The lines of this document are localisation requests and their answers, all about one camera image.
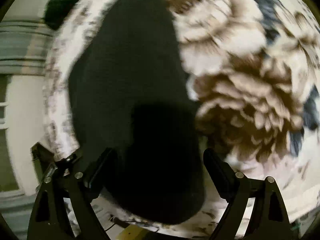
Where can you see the floral bed blanket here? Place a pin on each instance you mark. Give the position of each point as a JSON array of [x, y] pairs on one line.
[[252, 73]]

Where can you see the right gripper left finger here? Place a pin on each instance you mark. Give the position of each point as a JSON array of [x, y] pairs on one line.
[[62, 208]]

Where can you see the window frame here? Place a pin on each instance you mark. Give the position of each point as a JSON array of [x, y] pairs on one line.
[[11, 138]]

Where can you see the grey striped curtain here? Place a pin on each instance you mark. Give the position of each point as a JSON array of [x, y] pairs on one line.
[[24, 47]]

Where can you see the black Fusion sweater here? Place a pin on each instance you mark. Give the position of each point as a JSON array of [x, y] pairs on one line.
[[131, 113]]

